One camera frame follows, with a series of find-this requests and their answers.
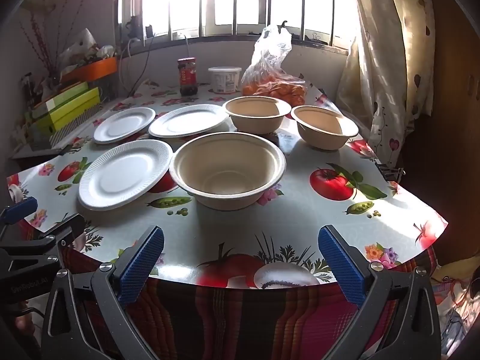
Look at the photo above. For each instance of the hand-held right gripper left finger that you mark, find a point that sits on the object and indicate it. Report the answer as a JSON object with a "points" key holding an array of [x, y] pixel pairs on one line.
{"points": [[142, 266]]}

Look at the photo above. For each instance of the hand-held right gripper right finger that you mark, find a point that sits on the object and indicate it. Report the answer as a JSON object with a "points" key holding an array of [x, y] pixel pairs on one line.
{"points": [[341, 266]]}

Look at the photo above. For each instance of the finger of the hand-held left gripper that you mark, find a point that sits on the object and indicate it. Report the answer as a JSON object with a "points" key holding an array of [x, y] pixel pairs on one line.
{"points": [[63, 230], [20, 210]]}

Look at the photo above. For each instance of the white foam plate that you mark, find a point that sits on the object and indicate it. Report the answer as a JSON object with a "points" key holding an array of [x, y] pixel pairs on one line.
{"points": [[120, 176], [183, 120], [122, 124]]}

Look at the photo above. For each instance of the beige paper bowl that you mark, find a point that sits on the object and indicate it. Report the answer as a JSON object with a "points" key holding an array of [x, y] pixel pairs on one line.
{"points": [[225, 172], [322, 127], [255, 114]]}

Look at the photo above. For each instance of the stack of green boxes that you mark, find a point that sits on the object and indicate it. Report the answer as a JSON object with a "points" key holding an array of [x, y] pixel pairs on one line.
{"points": [[75, 129]]}

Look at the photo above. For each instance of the black binder clip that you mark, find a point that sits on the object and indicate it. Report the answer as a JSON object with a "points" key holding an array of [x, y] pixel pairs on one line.
{"points": [[390, 171]]}

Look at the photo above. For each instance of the red striped blanket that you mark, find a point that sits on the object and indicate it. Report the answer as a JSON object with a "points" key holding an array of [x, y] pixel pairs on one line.
{"points": [[243, 322]]}

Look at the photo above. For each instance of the pale green box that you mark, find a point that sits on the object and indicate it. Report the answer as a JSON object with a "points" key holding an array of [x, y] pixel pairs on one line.
{"points": [[63, 93]]}

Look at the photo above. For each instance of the dark glass bottle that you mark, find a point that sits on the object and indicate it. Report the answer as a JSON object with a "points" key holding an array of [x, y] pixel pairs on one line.
{"points": [[28, 86]]}

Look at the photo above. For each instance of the red bud branches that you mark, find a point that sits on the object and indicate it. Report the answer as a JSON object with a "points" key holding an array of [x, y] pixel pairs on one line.
{"points": [[48, 45]]}

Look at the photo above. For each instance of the brown wooden cabinet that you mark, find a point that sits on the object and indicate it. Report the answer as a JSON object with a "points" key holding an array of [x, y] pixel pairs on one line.
{"points": [[453, 138]]}

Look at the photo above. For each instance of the white plastic bag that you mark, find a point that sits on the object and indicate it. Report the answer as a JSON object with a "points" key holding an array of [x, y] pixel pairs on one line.
{"points": [[80, 43]]}

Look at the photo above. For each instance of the clear bag of oranges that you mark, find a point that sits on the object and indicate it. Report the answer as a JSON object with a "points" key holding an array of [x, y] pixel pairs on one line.
{"points": [[277, 90]]}

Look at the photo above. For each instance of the dark sauce jar red label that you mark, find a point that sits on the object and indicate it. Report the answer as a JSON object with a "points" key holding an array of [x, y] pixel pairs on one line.
{"points": [[187, 77]]}

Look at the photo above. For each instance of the white plastic tub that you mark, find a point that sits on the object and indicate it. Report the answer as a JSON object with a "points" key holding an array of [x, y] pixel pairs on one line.
{"points": [[225, 80]]}

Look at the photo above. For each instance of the heart print curtain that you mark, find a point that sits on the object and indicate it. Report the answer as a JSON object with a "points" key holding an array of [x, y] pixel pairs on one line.
{"points": [[382, 63]]}

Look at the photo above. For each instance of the black charger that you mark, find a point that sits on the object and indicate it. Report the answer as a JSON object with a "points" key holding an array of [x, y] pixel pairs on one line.
{"points": [[134, 28]]}

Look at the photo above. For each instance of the black hook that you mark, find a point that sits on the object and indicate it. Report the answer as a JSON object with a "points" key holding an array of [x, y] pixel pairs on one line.
{"points": [[283, 25]]}

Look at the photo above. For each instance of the barred window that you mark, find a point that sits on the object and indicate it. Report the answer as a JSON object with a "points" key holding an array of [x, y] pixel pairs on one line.
{"points": [[240, 32]]}

